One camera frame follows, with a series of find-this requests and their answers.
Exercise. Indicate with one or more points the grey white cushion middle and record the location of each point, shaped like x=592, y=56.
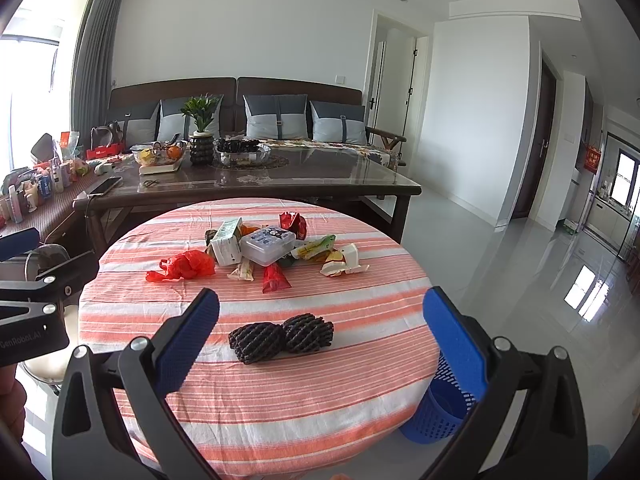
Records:
x=281, y=117

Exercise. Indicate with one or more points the red plastic bag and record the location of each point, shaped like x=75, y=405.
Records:
x=187, y=265

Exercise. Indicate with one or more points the side table with bottles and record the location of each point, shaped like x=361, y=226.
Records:
x=41, y=195

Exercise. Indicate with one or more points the blue plastic trash basket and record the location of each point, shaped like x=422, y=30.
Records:
x=442, y=409

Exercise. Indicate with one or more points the grey white cushion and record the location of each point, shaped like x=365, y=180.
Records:
x=338, y=123
x=173, y=122
x=281, y=117

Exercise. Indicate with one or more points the dark green snack bag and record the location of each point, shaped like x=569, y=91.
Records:
x=286, y=261

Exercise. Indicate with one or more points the glass fruit bowl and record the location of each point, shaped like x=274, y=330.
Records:
x=158, y=153

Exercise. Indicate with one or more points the grey white cushion left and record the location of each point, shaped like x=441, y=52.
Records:
x=173, y=122

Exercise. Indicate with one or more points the dark wooden sofa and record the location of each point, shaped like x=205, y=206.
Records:
x=232, y=114

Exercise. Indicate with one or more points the grey cushion far left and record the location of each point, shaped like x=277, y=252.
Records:
x=138, y=122

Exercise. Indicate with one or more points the striped orange white tablecloth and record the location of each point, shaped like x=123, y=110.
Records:
x=295, y=412

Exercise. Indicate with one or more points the green yellow snack wrapper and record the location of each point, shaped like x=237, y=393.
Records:
x=314, y=248

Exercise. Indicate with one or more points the clear plastic food box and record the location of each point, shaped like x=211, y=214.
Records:
x=267, y=245

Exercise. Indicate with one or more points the brown wrapper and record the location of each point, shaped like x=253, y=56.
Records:
x=209, y=235

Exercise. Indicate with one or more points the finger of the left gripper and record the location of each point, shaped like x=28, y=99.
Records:
x=67, y=279
x=18, y=243

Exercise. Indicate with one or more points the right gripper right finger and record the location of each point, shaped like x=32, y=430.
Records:
x=527, y=422

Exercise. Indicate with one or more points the grey curtain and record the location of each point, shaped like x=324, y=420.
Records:
x=92, y=67

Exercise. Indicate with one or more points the cream bread wrapper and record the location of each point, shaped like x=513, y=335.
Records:
x=244, y=271

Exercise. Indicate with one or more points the crushed red soda can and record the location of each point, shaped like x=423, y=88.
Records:
x=294, y=222

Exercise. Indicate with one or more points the smartphone on table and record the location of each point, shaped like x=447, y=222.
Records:
x=106, y=186

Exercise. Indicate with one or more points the dark wooden coffee table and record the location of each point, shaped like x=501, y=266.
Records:
x=346, y=182

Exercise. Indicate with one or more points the person left hand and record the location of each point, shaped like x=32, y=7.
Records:
x=13, y=399

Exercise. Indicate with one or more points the red snack wrapper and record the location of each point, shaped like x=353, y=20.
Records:
x=273, y=279

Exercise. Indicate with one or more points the orange white snack wrapper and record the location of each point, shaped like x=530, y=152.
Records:
x=246, y=229

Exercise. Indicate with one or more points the grey white cushion right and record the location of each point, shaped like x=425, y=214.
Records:
x=338, y=123

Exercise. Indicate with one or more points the white red paper box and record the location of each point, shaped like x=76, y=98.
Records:
x=343, y=261

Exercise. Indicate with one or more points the white green milk carton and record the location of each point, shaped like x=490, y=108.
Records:
x=226, y=243

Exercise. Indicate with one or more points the red gift bag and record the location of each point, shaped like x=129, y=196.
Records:
x=105, y=151

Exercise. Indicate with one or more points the potted green plant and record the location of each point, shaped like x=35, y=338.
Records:
x=202, y=111

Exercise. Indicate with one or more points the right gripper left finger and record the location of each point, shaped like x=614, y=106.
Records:
x=90, y=439

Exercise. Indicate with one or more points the glass snack bowl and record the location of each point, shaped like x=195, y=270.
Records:
x=241, y=152

